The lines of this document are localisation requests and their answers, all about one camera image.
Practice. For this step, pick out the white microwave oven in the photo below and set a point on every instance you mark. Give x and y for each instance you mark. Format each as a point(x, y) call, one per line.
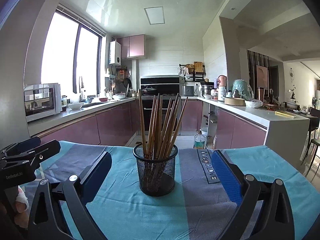
point(42, 100)

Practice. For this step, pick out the green covered appliance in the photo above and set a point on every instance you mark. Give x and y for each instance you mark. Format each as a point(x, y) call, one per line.
point(244, 89)

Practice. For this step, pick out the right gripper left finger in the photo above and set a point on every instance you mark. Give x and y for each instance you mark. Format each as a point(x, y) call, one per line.
point(47, 220)

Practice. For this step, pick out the steel cooking pot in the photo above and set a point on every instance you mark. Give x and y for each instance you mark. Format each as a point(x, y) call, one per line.
point(206, 89)

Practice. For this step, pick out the kitchen window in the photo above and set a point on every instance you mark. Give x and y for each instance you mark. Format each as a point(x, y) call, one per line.
point(72, 55)

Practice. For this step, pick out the round bamboo steamer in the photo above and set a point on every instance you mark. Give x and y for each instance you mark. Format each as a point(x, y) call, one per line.
point(234, 101)

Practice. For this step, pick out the white bowl on counter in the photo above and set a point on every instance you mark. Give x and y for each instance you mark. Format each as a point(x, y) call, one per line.
point(75, 106)

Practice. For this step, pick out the oil bottle on floor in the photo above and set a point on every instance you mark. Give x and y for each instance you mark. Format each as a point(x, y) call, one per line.
point(199, 140)

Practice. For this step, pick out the teal grey tablecloth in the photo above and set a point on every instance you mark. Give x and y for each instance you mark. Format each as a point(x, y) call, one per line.
point(194, 209)

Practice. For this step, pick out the mauve upper cabinet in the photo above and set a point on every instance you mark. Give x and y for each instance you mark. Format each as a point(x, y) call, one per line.
point(132, 46)

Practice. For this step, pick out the wall rack with boards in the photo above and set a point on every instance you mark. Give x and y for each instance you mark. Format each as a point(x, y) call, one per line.
point(192, 72)

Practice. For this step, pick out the black mesh utensil holder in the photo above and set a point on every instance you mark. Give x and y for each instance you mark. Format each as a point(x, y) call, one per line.
point(156, 177)

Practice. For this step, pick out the ceiling light panel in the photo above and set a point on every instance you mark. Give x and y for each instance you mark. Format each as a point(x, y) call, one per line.
point(155, 15)

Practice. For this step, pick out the pink thermos jug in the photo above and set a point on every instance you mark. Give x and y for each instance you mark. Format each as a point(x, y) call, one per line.
point(222, 81)

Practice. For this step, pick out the wooden chopstick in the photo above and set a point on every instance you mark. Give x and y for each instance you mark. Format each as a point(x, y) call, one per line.
point(170, 126)
point(154, 126)
point(173, 139)
point(158, 134)
point(164, 128)
point(150, 127)

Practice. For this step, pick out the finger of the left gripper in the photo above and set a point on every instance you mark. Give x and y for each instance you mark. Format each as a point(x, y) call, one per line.
point(20, 147)
point(36, 155)

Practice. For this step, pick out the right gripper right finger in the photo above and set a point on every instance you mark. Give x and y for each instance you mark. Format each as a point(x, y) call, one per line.
point(275, 219)

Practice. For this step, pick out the left hand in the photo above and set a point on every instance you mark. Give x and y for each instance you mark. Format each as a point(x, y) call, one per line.
point(15, 204)

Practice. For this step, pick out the white water heater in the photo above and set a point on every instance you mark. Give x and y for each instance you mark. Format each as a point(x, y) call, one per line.
point(115, 53)

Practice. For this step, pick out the mauve kitchen cabinets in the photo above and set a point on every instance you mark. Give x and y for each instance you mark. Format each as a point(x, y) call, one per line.
point(112, 123)

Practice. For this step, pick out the black range hood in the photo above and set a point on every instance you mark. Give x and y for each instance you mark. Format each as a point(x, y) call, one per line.
point(168, 85)

